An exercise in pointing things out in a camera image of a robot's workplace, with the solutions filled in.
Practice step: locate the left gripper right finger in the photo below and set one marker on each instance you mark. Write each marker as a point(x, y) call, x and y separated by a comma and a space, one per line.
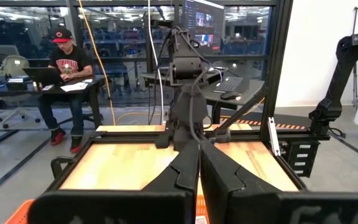
point(222, 180)

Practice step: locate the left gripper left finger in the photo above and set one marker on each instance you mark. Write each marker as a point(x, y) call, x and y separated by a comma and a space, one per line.
point(182, 174)

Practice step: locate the black keyboard desk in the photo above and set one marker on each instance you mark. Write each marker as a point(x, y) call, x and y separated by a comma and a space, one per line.
point(225, 99)

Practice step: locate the black computer mouse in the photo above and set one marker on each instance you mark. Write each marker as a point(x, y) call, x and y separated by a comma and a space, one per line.
point(229, 96)

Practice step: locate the small black desk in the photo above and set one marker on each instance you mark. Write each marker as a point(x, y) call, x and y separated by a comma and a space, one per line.
point(154, 77)

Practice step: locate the black keyboard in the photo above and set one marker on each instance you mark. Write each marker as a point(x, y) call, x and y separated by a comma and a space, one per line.
point(228, 84)

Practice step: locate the dark blue office chair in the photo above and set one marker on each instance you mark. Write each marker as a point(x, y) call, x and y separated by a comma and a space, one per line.
point(117, 73)

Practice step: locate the long black desk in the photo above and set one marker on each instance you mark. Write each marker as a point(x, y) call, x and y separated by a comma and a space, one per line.
point(94, 105)

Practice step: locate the black office chair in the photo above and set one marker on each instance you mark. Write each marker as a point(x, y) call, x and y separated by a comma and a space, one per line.
point(89, 117)

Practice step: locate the large monitor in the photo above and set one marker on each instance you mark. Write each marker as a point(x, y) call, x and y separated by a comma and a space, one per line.
point(208, 18)

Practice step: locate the white paper sheet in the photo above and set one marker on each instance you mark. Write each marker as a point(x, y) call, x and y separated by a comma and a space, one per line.
point(73, 87)

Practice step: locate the person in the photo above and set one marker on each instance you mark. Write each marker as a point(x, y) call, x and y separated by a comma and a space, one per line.
point(68, 62)

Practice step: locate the black laptop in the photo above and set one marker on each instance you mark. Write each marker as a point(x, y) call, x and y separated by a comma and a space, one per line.
point(42, 76)

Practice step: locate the orange plastic basket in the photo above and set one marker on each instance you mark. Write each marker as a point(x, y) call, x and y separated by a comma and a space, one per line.
point(20, 214)

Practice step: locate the black desk box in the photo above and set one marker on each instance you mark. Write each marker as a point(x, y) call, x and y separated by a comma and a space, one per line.
point(16, 85)

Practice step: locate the beige office chair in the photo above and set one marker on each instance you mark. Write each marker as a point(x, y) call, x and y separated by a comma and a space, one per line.
point(14, 65)

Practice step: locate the black stand pole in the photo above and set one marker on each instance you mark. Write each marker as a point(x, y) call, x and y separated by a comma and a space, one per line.
point(355, 18)

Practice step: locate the white metal bracket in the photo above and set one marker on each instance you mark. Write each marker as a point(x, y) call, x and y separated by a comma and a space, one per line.
point(273, 137)

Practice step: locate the black aluminium frame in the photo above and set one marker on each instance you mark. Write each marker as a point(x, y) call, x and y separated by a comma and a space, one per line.
point(275, 77)

